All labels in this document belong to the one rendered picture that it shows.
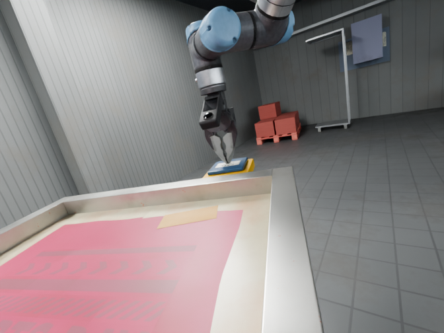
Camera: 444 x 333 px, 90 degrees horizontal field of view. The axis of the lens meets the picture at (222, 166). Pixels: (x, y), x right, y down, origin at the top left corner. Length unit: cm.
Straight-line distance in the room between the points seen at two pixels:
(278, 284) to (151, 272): 17
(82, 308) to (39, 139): 290
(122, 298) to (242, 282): 13
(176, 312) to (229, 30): 47
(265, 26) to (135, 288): 53
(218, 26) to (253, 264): 42
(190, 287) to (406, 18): 680
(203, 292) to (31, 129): 300
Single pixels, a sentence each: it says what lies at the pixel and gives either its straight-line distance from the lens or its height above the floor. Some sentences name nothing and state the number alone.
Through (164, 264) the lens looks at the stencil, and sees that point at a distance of 32.
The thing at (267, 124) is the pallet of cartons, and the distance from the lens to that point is 539.
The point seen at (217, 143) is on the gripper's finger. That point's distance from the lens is 63.
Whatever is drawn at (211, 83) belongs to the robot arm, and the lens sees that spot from 60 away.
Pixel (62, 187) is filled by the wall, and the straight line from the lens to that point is 321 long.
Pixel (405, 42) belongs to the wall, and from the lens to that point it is 684.
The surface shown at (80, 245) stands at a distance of 48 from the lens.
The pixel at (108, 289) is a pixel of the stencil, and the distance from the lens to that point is 33.
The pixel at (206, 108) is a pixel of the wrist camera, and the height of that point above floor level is 113.
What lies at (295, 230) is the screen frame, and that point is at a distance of 25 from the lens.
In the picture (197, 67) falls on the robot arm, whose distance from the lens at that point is 62.
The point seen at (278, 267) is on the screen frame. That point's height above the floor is 99.
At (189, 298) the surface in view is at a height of 95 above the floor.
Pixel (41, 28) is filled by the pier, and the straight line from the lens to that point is 320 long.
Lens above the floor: 113
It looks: 15 degrees down
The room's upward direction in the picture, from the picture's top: 13 degrees counter-clockwise
